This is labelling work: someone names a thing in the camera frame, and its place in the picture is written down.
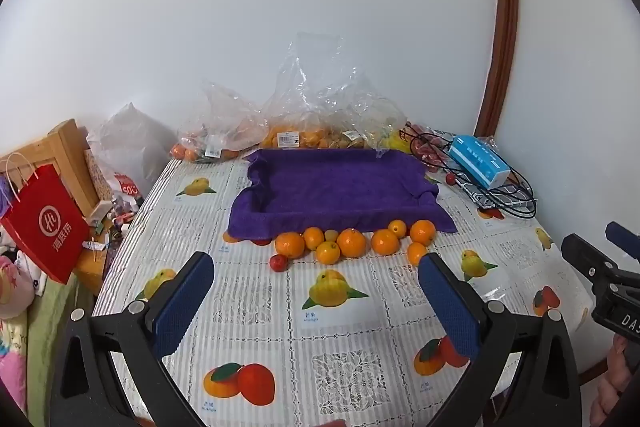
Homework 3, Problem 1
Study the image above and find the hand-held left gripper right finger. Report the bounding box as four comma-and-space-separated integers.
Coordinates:
418, 252, 583, 427

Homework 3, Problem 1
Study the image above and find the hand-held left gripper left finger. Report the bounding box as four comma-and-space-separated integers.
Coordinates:
60, 251, 216, 427

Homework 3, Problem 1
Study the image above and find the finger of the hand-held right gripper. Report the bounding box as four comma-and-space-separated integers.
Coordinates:
606, 222, 640, 258
561, 234, 621, 290

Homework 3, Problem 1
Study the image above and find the large orange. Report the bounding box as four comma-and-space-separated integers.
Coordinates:
275, 231, 306, 259
336, 228, 369, 258

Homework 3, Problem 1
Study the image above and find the purple towel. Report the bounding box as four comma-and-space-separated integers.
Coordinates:
227, 148, 458, 240

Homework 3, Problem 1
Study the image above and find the person's right hand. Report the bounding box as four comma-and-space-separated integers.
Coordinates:
590, 335, 640, 415

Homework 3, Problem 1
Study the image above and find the fruit print tablecloth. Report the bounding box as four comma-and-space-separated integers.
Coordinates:
92, 147, 601, 427

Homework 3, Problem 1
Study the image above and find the checkered pouch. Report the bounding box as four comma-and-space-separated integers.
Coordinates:
462, 179, 536, 210

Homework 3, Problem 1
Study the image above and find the small white box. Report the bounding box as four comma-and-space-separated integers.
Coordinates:
86, 199, 115, 225

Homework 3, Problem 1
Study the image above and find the red print plastic bag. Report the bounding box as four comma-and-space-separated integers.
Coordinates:
112, 173, 143, 210

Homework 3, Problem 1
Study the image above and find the green bed sheet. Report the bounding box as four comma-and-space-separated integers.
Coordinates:
25, 272, 98, 427

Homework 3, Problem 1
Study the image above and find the blue tissue box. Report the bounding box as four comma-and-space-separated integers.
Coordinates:
447, 134, 511, 188

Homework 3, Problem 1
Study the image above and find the bag of small red fruit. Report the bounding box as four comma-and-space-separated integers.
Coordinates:
406, 122, 453, 174

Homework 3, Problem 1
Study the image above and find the red paper bag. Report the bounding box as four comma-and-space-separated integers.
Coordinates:
0, 152, 91, 285

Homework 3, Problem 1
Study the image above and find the pink plush toy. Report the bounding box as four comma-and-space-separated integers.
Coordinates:
0, 254, 36, 320

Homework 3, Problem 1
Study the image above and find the white plastic bag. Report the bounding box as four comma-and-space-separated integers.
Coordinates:
87, 102, 172, 198

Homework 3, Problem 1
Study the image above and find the bag of yellow fruit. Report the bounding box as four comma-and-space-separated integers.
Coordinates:
375, 127, 413, 155

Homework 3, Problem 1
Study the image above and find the pink printed blanket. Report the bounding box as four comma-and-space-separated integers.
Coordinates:
0, 312, 29, 418

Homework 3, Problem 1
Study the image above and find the clear bag of tangerines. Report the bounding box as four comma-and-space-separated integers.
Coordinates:
171, 79, 266, 164

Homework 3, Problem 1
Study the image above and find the wooden headboard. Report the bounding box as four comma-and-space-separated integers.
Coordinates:
0, 119, 103, 220

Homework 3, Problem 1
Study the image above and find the large clear bag of oranges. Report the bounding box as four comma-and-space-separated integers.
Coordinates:
260, 32, 407, 152

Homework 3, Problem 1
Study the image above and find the black cable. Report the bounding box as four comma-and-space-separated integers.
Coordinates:
477, 184, 540, 219

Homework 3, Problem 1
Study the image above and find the black wire basket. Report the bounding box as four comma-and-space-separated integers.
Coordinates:
409, 122, 540, 219

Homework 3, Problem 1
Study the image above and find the brown wooden door frame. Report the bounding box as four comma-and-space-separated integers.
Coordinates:
472, 0, 519, 138

